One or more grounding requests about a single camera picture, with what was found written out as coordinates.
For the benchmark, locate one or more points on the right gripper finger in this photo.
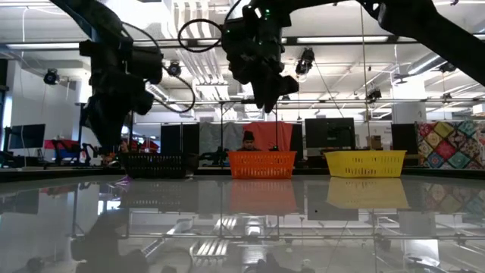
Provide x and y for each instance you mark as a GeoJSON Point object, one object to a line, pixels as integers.
{"type": "Point", "coordinates": [273, 100]}
{"type": "Point", "coordinates": [262, 96]}

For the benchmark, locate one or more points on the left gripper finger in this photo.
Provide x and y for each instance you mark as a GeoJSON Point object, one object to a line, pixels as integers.
{"type": "Point", "coordinates": [118, 123]}
{"type": "Point", "coordinates": [99, 125]}

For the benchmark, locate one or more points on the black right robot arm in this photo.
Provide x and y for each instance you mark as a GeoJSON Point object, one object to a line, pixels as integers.
{"type": "Point", "coordinates": [435, 30]}

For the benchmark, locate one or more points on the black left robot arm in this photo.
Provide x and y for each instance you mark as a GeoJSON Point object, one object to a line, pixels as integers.
{"type": "Point", "coordinates": [91, 19]}

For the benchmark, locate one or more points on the orange hanging cloth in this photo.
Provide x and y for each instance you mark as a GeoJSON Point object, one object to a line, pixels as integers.
{"type": "Point", "coordinates": [276, 132]}

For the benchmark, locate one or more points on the red cloth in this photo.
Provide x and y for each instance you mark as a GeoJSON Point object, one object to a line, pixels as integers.
{"type": "Point", "coordinates": [149, 145]}

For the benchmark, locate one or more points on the person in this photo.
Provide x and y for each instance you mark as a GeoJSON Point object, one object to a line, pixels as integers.
{"type": "Point", "coordinates": [249, 141]}

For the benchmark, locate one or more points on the red box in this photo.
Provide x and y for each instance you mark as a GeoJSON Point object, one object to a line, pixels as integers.
{"type": "Point", "coordinates": [48, 143]}

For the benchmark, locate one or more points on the black plastic basket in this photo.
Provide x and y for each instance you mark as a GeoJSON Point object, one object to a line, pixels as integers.
{"type": "Point", "coordinates": [155, 167]}

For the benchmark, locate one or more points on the black partition panel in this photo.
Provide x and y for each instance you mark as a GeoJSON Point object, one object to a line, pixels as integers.
{"type": "Point", "coordinates": [180, 138]}

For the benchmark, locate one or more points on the grey hanging cloth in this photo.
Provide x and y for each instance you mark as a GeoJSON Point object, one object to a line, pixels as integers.
{"type": "Point", "coordinates": [212, 136]}

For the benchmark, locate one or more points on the black computer monitor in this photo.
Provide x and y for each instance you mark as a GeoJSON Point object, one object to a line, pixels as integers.
{"type": "Point", "coordinates": [329, 132]}
{"type": "Point", "coordinates": [26, 135]}
{"type": "Point", "coordinates": [403, 138]}

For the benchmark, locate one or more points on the orange plastic basket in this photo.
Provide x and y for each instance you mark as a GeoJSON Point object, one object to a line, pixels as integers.
{"type": "Point", "coordinates": [261, 165]}

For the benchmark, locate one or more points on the thin grey vertical rod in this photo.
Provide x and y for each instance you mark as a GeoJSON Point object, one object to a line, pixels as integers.
{"type": "Point", "coordinates": [365, 113]}

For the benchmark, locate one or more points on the brown cardboard box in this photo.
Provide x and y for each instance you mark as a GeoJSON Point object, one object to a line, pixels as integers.
{"type": "Point", "coordinates": [375, 141]}

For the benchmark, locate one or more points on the yellow plastic basket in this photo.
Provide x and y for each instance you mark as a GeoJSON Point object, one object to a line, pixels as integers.
{"type": "Point", "coordinates": [363, 164]}

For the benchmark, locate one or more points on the colourful patchwork quilt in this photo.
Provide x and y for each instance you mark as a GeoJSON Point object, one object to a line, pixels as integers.
{"type": "Point", "coordinates": [451, 144]}

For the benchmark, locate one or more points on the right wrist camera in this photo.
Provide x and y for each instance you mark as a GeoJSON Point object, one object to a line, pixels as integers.
{"type": "Point", "coordinates": [235, 36]}

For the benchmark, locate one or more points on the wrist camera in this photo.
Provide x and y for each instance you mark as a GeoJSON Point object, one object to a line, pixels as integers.
{"type": "Point", "coordinates": [146, 64]}
{"type": "Point", "coordinates": [235, 36]}

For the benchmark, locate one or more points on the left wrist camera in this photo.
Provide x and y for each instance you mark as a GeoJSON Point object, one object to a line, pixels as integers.
{"type": "Point", "coordinates": [146, 64]}

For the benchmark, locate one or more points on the black overhead frame bar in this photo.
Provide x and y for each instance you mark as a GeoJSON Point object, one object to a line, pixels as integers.
{"type": "Point", "coordinates": [343, 39]}

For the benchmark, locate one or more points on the silver ventilation duct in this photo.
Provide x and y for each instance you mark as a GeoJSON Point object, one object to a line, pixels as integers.
{"type": "Point", "coordinates": [420, 67]}

